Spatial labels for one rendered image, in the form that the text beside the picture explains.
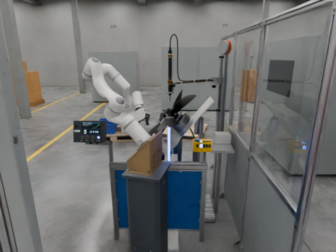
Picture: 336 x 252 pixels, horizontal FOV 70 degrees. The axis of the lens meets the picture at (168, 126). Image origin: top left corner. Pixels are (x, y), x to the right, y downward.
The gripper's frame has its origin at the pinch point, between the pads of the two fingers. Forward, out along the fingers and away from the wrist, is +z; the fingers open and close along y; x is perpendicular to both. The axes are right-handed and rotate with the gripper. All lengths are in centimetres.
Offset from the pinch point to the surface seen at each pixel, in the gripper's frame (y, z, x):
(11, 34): 432, -474, -91
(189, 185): 3, 49, -57
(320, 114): -114, 47, 23
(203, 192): -5, 57, -67
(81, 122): 48, -19, 22
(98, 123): 35.9, -15.4, 13.4
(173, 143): 6, 6, -53
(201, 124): -17, -12, -80
